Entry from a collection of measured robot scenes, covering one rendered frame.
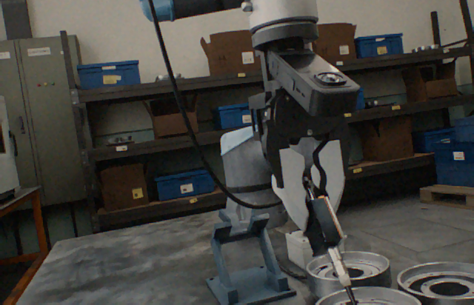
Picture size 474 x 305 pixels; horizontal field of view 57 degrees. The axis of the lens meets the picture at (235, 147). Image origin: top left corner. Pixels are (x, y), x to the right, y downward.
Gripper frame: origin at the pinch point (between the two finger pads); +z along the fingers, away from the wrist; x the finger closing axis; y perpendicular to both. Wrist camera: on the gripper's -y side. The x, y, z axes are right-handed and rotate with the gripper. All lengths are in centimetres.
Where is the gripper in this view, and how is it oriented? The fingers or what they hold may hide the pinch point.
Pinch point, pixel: (317, 217)
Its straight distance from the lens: 47.7
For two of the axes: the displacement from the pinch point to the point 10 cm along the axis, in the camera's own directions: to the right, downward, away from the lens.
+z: 1.4, 9.9, 0.6
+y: -2.7, -0.2, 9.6
